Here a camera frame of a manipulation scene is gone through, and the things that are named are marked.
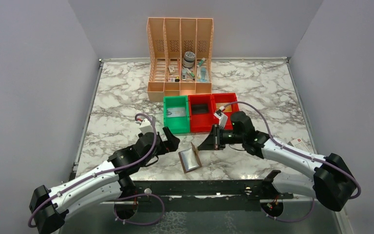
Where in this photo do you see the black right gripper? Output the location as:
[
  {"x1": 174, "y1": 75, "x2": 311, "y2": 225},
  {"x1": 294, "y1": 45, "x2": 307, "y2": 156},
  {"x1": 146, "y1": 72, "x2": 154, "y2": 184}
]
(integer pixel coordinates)
[{"x1": 198, "y1": 123, "x2": 245, "y2": 150}]

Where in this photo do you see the green plastic bin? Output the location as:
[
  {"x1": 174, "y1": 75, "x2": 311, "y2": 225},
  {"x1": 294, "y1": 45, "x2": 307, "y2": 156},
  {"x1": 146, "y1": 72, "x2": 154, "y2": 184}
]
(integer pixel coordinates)
[{"x1": 163, "y1": 96, "x2": 190, "y2": 134}]

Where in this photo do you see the brown leather card holder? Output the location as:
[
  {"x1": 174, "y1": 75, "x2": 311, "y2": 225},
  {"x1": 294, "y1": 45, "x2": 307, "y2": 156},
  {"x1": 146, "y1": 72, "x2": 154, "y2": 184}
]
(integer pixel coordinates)
[{"x1": 178, "y1": 142, "x2": 202, "y2": 174}]

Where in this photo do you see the gold VIP card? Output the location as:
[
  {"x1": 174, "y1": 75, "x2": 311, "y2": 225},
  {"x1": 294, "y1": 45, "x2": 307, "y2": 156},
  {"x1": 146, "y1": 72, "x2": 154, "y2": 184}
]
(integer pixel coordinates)
[{"x1": 216, "y1": 103, "x2": 232, "y2": 113}]

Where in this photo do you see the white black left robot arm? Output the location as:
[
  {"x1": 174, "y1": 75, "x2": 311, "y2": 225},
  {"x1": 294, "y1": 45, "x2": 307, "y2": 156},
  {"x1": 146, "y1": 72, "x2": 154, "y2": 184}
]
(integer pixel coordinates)
[{"x1": 28, "y1": 127, "x2": 180, "y2": 234}]

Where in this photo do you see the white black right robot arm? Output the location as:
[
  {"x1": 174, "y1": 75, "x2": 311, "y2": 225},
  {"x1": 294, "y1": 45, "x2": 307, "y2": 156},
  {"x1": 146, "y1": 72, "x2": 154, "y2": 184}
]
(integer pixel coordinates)
[{"x1": 198, "y1": 111, "x2": 359, "y2": 211}]

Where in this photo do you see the black card in red bin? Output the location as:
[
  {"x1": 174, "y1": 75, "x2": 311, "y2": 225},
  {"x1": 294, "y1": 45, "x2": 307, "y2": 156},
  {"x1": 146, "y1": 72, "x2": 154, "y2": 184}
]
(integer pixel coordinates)
[{"x1": 191, "y1": 104, "x2": 209, "y2": 115}]

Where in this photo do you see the silver card in green bin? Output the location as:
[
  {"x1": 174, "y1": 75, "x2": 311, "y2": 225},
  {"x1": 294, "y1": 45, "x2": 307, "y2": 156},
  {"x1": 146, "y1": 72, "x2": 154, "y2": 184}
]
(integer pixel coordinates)
[{"x1": 166, "y1": 107, "x2": 186, "y2": 118}]

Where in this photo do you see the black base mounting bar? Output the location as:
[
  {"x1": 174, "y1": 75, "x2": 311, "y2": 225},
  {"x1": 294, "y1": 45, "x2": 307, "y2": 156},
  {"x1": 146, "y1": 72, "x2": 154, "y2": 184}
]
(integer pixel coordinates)
[{"x1": 102, "y1": 179, "x2": 294, "y2": 213}]

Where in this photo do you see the teal packaged item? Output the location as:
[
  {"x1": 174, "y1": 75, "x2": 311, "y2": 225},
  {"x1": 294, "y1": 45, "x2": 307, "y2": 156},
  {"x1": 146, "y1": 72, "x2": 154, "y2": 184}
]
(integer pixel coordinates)
[{"x1": 196, "y1": 66, "x2": 209, "y2": 83}]

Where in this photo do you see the small red black item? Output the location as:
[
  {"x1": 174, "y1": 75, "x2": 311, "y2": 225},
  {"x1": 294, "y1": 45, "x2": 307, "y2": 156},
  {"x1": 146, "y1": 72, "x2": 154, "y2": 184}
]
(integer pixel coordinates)
[{"x1": 168, "y1": 78, "x2": 180, "y2": 82}]

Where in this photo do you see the green white marker pen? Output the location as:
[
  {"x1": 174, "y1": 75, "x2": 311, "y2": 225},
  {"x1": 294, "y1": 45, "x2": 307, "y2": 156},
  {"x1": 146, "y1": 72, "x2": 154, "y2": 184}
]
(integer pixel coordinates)
[{"x1": 185, "y1": 68, "x2": 195, "y2": 80}]

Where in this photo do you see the small teal tube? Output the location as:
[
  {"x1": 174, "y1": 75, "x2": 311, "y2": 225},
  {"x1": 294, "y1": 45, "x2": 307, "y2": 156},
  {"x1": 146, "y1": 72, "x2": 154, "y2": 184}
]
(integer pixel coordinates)
[{"x1": 197, "y1": 58, "x2": 206, "y2": 67}]

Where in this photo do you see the small white red box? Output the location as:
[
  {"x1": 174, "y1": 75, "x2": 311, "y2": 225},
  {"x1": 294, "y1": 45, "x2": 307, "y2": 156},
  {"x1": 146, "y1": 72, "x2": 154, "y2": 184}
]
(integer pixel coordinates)
[{"x1": 288, "y1": 138, "x2": 313, "y2": 153}]

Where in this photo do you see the grey round tin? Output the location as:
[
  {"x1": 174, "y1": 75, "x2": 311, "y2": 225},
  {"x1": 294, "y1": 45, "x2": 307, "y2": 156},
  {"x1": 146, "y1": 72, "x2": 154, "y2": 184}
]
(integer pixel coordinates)
[{"x1": 182, "y1": 51, "x2": 196, "y2": 68}]

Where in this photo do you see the orange plastic desk organizer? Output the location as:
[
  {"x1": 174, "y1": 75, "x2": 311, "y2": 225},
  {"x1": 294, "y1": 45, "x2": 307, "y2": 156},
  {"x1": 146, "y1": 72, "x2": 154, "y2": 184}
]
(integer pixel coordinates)
[{"x1": 147, "y1": 18, "x2": 214, "y2": 102}]

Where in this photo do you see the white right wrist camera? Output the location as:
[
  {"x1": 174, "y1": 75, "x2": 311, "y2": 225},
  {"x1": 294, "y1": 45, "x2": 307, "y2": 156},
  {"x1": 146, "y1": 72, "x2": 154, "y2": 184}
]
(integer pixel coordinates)
[{"x1": 214, "y1": 109, "x2": 228, "y2": 129}]

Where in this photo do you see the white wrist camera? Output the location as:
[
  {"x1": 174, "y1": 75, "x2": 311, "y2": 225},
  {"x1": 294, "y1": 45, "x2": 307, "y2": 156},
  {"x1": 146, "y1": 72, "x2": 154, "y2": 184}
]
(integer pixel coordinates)
[
  {"x1": 139, "y1": 117, "x2": 155, "y2": 135},
  {"x1": 214, "y1": 109, "x2": 228, "y2": 129}
]

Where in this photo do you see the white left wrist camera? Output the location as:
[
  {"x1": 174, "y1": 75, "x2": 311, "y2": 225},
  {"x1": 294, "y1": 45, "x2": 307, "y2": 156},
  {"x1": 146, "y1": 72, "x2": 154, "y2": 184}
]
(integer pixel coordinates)
[{"x1": 139, "y1": 117, "x2": 155, "y2": 135}]

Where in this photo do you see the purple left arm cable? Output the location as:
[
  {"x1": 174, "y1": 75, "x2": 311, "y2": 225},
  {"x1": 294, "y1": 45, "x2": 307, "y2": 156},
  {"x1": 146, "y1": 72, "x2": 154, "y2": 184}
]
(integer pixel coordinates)
[{"x1": 27, "y1": 113, "x2": 166, "y2": 228}]

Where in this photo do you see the aluminium frame rail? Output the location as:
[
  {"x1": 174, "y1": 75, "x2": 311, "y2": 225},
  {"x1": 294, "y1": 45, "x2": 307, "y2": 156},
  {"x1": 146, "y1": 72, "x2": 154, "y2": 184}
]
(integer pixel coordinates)
[{"x1": 57, "y1": 179, "x2": 343, "y2": 205}]

